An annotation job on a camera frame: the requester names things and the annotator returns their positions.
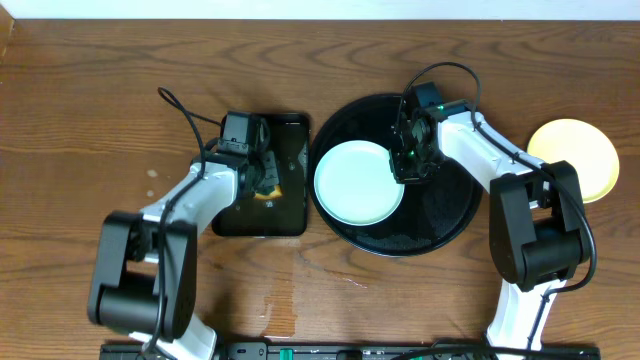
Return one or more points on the black round tray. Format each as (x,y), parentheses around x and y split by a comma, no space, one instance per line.
(430,214)

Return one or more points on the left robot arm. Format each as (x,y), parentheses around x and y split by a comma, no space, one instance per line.
(145,277)

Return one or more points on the black rectangular water tray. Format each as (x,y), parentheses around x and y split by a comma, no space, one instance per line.
(284,216)

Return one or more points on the yellow plate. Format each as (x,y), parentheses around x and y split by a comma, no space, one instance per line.
(585,147)

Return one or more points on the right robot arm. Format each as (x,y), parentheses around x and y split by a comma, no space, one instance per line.
(540,240)

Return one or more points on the stained light blue plate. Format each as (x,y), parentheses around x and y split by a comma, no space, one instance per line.
(354,184)

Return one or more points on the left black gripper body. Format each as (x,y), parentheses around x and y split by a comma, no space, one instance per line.
(262,174)

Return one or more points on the orange green sponge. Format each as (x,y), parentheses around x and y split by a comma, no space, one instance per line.
(268,193)

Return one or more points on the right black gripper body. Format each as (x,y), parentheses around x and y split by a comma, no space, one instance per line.
(415,164)

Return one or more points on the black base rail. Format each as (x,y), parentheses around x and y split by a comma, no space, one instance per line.
(441,350)

